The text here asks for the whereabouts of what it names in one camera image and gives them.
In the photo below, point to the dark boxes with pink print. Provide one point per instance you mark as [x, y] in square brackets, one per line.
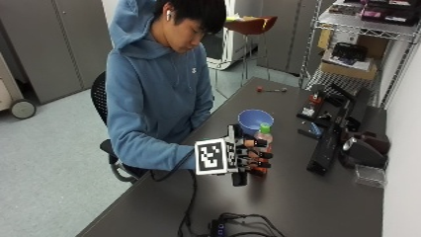
[381, 11]

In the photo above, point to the white framed board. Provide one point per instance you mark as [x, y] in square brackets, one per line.
[228, 56]

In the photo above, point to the flat cardboard box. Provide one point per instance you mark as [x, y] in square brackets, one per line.
[347, 70]

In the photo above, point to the white marker cube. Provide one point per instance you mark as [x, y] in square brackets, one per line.
[211, 156]

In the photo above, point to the narrow grey cabinet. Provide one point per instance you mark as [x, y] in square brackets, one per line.
[285, 39]

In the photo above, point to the black hub with blue lights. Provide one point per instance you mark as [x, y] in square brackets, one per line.
[217, 227]

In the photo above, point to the black mesh office chair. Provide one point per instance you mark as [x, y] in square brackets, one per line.
[99, 95]

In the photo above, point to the orange bottle with green cap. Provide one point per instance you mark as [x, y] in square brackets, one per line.
[264, 135]

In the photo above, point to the blue bowl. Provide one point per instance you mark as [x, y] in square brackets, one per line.
[255, 119]

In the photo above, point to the clear plastic box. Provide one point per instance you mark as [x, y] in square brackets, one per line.
[371, 176]

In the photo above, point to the brown bar stool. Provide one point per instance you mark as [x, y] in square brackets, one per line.
[249, 25]

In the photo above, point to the tall cardboard box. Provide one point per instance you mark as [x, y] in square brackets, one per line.
[372, 44]

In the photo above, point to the long black bar stand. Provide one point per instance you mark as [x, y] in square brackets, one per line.
[325, 148]

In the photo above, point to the white earbud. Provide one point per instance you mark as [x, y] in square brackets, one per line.
[168, 15]

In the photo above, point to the wide grey cabinet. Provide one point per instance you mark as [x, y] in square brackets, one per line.
[52, 49]

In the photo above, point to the person in blue hoodie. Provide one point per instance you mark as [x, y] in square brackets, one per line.
[153, 98]

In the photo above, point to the black tray with red part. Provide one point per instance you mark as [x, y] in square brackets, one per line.
[312, 107]

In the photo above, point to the small blue object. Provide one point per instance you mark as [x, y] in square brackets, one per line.
[316, 129]

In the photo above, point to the beige cart with wheel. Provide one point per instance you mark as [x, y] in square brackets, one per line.
[23, 108]

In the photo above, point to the black pouch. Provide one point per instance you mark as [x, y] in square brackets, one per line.
[349, 52]

